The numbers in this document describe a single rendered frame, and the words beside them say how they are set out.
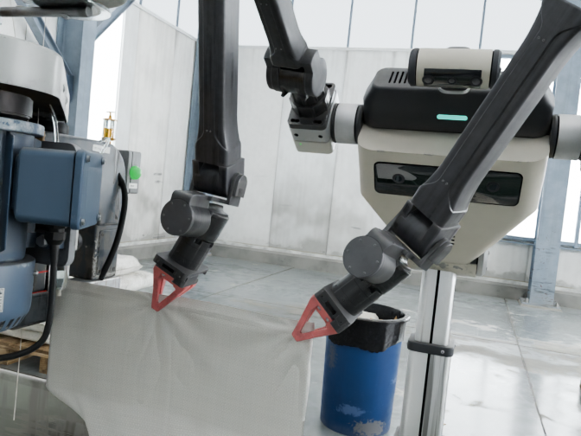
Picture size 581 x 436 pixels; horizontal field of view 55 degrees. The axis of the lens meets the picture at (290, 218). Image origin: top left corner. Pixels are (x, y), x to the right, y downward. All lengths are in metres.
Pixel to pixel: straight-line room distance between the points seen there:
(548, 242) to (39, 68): 8.03
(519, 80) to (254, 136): 8.93
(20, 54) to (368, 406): 2.75
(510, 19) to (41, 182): 8.82
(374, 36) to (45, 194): 8.82
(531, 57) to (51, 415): 1.35
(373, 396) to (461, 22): 6.99
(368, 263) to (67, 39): 6.64
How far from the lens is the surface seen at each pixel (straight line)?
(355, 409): 3.18
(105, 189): 1.17
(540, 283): 8.50
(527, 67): 0.75
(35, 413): 1.65
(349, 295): 0.83
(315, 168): 9.21
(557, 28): 0.75
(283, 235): 9.36
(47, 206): 0.69
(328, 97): 1.24
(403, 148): 1.19
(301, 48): 1.11
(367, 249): 0.76
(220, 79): 0.88
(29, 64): 0.70
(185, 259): 0.95
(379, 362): 3.11
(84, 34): 7.01
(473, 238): 1.31
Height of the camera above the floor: 1.29
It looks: 3 degrees down
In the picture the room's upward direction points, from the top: 6 degrees clockwise
